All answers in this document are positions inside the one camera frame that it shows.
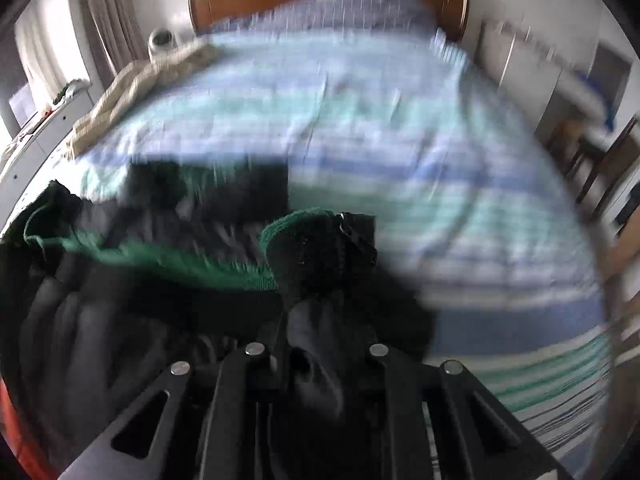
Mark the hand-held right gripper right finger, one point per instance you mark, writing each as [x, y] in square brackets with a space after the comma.
[395, 385]

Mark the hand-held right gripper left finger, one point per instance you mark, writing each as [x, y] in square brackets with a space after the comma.
[245, 385]

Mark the black puffer jacket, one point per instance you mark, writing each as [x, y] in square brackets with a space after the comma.
[125, 320]

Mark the small pile of clothes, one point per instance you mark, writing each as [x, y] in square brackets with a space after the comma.
[67, 92]

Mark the striped bed quilt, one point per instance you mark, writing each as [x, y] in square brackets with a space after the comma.
[400, 160]

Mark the white window cabinet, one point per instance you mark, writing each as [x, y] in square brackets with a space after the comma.
[35, 150]

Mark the beige fleece blanket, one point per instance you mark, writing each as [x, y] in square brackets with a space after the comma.
[125, 90]

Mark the white nightstand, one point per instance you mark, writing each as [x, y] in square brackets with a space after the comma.
[515, 75]

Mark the small white fan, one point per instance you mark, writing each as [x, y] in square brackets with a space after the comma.
[162, 42]

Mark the blue plaid pillow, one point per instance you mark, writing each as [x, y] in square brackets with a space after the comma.
[340, 17]

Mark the white sheer curtain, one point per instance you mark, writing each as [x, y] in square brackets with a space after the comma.
[45, 60]

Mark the brown curtain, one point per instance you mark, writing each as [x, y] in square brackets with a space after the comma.
[112, 25]

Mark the wooden headboard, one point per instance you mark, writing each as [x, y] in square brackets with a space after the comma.
[225, 0]

